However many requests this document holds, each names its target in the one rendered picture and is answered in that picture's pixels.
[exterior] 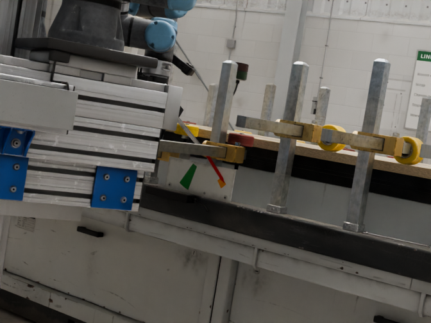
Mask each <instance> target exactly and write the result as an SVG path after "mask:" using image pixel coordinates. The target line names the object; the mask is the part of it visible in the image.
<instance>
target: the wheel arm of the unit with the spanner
mask: <svg viewBox="0 0 431 323"><path fill-rule="evenodd" d="M158 151H162V152H169V153H182V154H195V155H202V156H215V157H222V158H225V155H226V148H225V147H219V146H212V145H202V144H192V143H185V142H175V141H168V140H160V144H159V149H158ZM246 154H247V150H245V153H244V160H245V159H246Z"/></svg>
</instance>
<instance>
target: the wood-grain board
mask: <svg viewBox="0 0 431 323"><path fill-rule="evenodd" d="M189 125H191V126H198V127H199V131H198V137H201V138H208V139H210V136H211V132H212V128H211V127H207V126H200V125H195V124H189ZM229 133H238V134H240V133H241V132H237V131H230V130H228V131H227V135H226V142H228V135H229ZM244 134H245V135H249V136H253V137H254V142H253V147H257V148H261V149H268V150H272V151H278V150H279V145H280V139H278V138H271V137H264V136H260V135H252V134H248V133H244ZM294 154H296V155H300V156H307V157H311V158H317V159H322V160H328V161H332V162H339V163H345V164H349V165H356V162H357V155H358V153H357V152H353V151H346V150H340V151H337V152H333V151H325V150H323V149H322V148H320V147H319V146H318V145H312V144H305V143H301V142H296V149H295V153H294ZM373 169H377V170H384V171H388V172H395V173H399V174H405V175H410V176H416V177H420V178H427V179H431V165H428V164H424V163H417V164H415V165H406V164H401V163H399V162H397V161H396V160H395V159H394V158H387V157H383V156H376V155H375V159H374V164H373Z"/></svg>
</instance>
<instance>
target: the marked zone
mask: <svg viewBox="0 0 431 323"><path fill-rule="evenodd" d="M196 168H197V166H195V164H192V166H191V167H190V169H189V170H188V171H187V173H186V174H185V175H184V177H183V178H182V180H181V181H180V184H181V185H182V186H183V187H185V188H186V189H187V190H188V189H189V187H190V183H191V181H192V179H193V176H194V173H195V171H196Z"/></svg>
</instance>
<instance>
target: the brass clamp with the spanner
mask: <svg viewBox="0 0 431 323"><path fill-rule="evenodd" d="M202 144H204V145H212V146H219V147H225V148H226V155H225V158H222V157H215V156H211V158H213V159H217V160H222V161H226V162H232V163H243V161H244V153H245V147H238V146H234V145H230V144H222V143H217V142H210V141H207V140H206V141H204V142H203V143H202Z"/></svg>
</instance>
